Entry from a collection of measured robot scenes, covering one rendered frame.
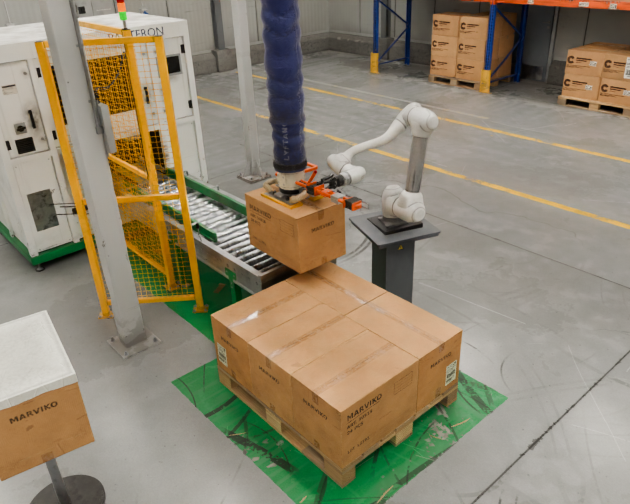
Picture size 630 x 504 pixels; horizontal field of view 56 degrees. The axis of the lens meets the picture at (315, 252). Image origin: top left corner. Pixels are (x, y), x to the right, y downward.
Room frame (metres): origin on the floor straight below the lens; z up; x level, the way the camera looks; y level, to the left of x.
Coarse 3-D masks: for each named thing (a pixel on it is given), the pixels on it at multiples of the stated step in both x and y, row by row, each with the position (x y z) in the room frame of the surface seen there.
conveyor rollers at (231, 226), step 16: (160, 192) 5.22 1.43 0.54; (176, 192) 5.22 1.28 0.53; (192, 192) 5.22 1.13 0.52; (176, 208) 4.82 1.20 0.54; (192, 208) 4.82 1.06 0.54; (208, 208) 4.81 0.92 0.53; (224, 208) 4.81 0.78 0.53; (208, 224) 4.49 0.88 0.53; (224, 224) 4.49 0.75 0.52; (240, 224) 4.49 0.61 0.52; (208, 240) 4.18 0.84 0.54; (224, 240) 4.17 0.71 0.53; (240, 240) 4.16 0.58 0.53; (240, 256) 3.87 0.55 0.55; (256, 256) 3.93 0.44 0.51
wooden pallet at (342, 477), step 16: (224, 384) 3.08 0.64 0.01; (240, 384) 2.92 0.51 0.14; (256, 400) 2.90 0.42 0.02; (448, 400) 2.79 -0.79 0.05; (272, 416) 2.67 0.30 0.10; (416, 416) 2.60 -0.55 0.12; (288, 432) 2.61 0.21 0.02; (400, 432) 2.51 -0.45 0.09; (304, 448) 2.48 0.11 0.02; (320, 464) 2.36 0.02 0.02; (336, 464) 2.24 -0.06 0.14; (352, 464) 2.26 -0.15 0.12; (336, 480) 2.24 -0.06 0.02; (352, 480) 2.26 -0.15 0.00
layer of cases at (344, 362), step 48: (288, 288) 3.40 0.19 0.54; (336, 288) 3.37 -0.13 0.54; (240, 336) 2.88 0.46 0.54; (288, 336) 2.86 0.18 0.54; (336, 336) 2.84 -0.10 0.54; (384, 336) 2.82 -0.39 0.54; (432, 336) 2.80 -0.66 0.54; (288, 384) 2.53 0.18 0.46; (336, 384) 2.42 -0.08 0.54; (384, 384) 2.41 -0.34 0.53; (432, 384) 2.68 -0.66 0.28; (336, 432) 2.24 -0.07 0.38; (384, 432) 2.42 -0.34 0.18
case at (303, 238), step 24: (264, 216) 3.65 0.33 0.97; (288, 216) 3.43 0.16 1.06; (312, 216) 3.43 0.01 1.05; (336, 216) 3.56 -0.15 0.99; (264, 240) 3.67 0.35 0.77; (288, 240) 3.44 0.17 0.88; (312, 240) 3.43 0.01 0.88; (336, 240) 3.55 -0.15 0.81; (288, 264) 3.46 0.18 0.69; (312, 264) 3.42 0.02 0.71
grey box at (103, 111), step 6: (102, 108) 3.59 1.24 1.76; (102, 114) 3.59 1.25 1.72; (108, 114) 3.61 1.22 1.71; (102, 120) 3.60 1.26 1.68; (108, 120) 3.61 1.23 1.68; (108, 126) 3.60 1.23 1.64; (108, 132) 3.60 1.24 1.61; (108, 138) 3.59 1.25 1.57; (108, 144) 3.59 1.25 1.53; (114, 144) 3.61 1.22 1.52; (108, 150) 3.60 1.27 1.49; (114, 150) 3.61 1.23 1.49
